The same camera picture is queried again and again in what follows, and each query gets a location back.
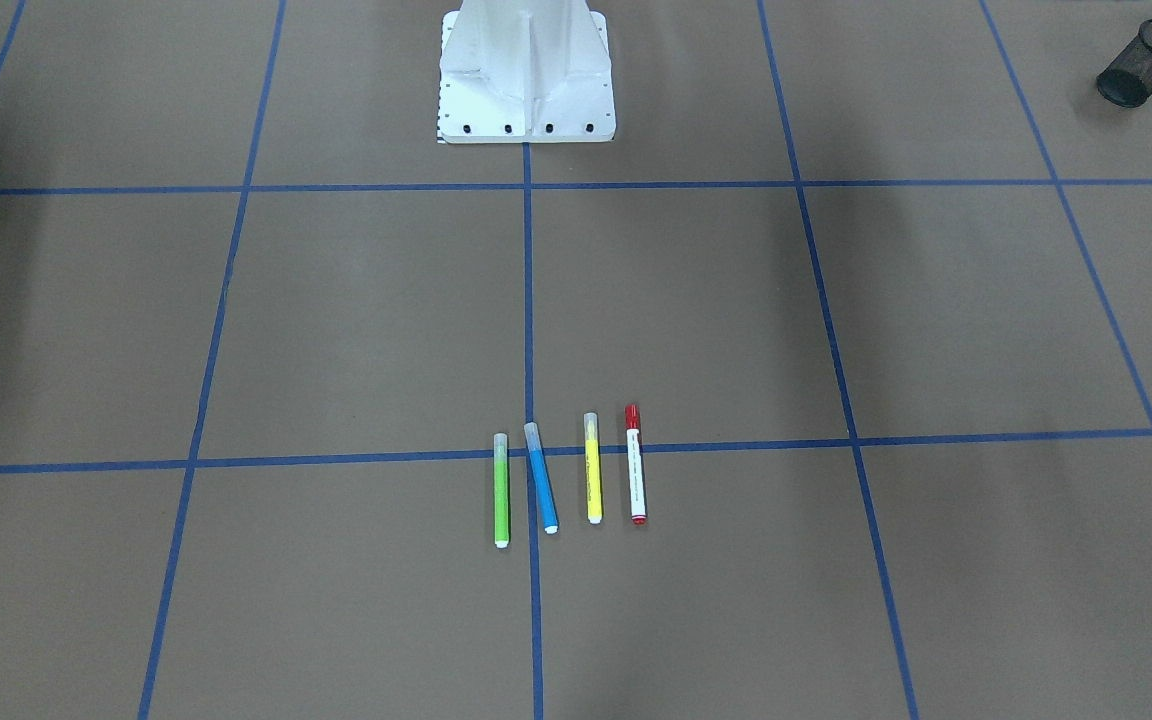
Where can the red and white marker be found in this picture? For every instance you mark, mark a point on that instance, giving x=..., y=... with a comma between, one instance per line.
x=635, y=470

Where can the blue highlighter pen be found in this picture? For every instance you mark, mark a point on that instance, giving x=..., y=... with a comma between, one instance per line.
x=537, y=464

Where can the green highlighter pen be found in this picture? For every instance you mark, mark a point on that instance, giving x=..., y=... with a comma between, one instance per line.
x=501, y=494

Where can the yellow highlighter pen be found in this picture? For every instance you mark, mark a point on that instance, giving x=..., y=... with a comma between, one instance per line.
x=593, y=468

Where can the black mesh pen cup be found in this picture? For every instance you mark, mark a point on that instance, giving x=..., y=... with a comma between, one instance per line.
x=1127, y=81

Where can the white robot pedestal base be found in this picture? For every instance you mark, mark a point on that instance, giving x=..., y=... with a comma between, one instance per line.
x=525, y=72

